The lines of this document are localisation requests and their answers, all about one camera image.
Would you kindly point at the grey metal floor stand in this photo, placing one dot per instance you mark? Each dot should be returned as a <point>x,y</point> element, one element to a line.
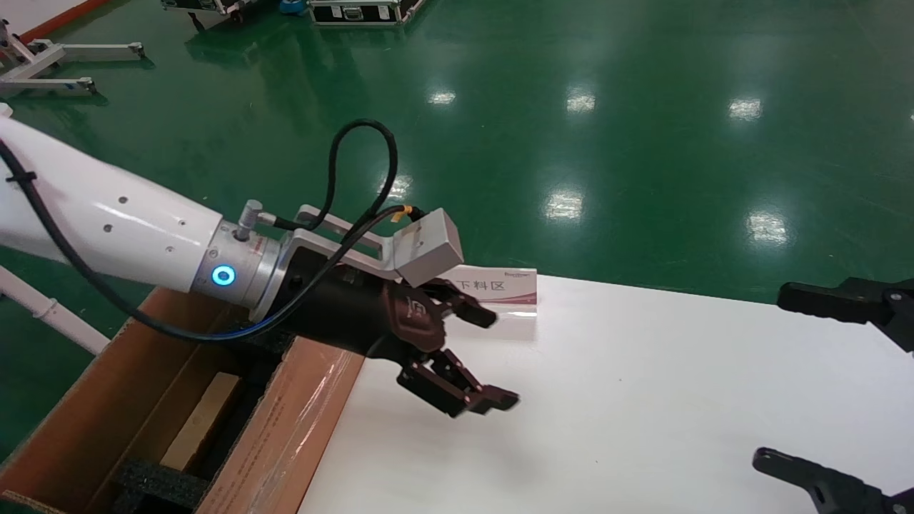
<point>43,57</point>

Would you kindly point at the large cardboard box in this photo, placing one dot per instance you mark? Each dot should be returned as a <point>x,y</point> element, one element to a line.
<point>64,428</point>

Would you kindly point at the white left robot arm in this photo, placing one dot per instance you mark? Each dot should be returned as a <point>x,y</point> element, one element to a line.
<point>128,221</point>

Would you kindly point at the black foam block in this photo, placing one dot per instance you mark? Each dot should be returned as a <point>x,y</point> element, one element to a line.
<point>161,485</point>
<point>260,350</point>

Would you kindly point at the white pipe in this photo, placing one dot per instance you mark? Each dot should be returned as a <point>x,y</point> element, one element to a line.
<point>50,310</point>

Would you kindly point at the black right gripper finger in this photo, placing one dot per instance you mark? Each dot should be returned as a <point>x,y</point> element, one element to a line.
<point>828,303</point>
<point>828,485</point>

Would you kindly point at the acrylic sign with Chinese text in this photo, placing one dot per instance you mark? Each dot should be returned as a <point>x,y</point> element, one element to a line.
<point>514,289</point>

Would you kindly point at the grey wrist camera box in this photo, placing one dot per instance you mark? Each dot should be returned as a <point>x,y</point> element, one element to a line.
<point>428,246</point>

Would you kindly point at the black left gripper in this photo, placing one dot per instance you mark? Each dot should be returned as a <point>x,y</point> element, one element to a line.
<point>350,310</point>

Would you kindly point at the silver camera mount bracket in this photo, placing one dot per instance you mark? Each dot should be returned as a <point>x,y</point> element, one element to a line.
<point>321,246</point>

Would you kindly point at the small cardboard box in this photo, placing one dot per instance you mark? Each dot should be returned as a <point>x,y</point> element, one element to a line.
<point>200,421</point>

